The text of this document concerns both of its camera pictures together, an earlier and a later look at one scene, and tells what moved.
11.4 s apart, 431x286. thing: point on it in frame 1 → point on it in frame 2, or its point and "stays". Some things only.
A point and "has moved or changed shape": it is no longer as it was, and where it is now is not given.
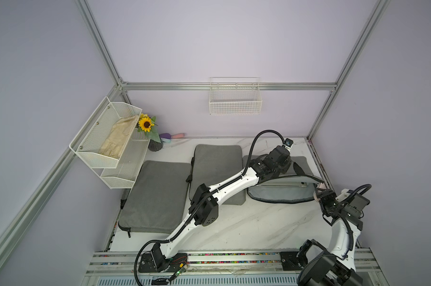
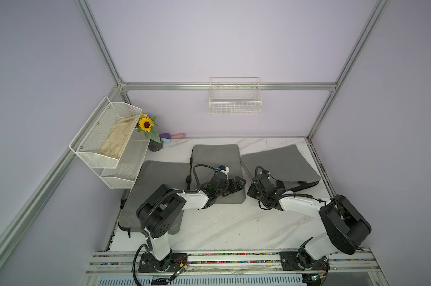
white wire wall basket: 235,96 stays
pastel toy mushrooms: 166,137 stays
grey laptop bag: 155,203 stays
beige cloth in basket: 116,140 stays
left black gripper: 286,164 → 239,186
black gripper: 288,143 → 223,168
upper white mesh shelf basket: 102,140 stays
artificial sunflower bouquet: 145,124 stays
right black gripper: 325,195 → 250,192
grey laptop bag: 297,185 has moved or changed shape
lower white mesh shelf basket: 124,176 stays
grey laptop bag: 213,163 stays
